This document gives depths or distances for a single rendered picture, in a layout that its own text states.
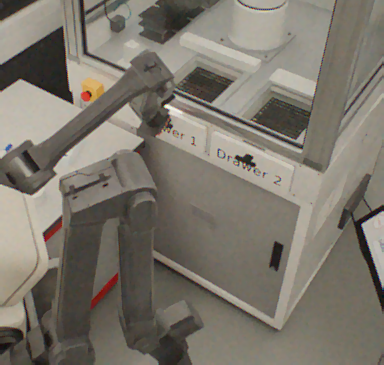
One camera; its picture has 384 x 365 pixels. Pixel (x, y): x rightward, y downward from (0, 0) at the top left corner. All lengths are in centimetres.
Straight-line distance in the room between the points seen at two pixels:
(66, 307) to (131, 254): 14
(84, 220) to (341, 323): 199
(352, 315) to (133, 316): 176
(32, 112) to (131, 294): 141
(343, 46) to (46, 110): 119
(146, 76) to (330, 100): 59
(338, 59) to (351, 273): 143
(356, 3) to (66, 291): 98
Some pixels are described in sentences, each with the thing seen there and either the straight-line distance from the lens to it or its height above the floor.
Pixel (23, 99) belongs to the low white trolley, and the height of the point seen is 76.
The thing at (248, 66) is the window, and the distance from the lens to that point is 183.
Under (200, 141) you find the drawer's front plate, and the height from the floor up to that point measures 87.
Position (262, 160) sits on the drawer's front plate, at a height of 91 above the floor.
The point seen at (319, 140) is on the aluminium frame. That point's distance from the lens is 183.
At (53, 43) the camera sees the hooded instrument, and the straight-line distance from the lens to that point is 281.
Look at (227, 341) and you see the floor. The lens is 260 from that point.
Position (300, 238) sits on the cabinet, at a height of 63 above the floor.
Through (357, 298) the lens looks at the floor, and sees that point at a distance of 283.
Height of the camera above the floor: 224
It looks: 42 degrees down
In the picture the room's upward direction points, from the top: 1 degrees clockwise
